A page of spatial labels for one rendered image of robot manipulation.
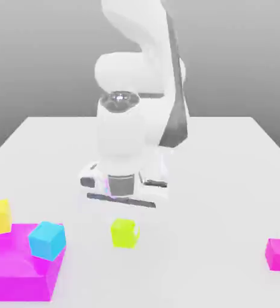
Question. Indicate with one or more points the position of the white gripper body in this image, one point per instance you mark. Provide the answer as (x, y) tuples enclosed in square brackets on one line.
[(130, 201)]

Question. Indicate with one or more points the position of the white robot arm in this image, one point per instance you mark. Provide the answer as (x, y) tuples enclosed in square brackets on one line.
[(120, 134)]

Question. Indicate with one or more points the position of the small lime cube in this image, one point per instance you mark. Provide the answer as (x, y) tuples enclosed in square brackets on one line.
[(122, 234)]

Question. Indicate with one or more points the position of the small cyan cube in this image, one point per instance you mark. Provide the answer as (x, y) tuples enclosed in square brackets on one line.
[(45, 241)]

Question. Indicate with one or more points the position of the large magenta box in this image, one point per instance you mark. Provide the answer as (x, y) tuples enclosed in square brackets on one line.
[(12, 272)]

